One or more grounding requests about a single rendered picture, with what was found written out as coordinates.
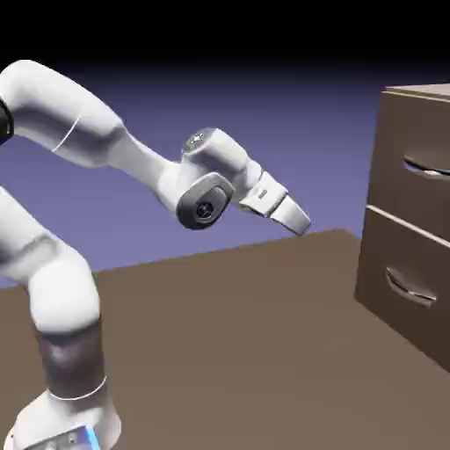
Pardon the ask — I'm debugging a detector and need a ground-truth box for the curved metal drawer handle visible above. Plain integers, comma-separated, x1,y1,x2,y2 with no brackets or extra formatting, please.
385,266,437,306
403,156,450,178

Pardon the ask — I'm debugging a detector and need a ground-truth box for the brown drawer front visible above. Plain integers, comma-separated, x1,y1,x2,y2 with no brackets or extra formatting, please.
353,207,450,373
367,91,450,242

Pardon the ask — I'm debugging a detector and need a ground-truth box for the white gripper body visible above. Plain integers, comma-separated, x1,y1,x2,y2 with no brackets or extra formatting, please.
269,193,313,236

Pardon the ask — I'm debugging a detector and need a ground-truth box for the brown wooden cabinet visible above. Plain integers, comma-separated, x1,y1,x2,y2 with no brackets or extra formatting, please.
353,83,450,374

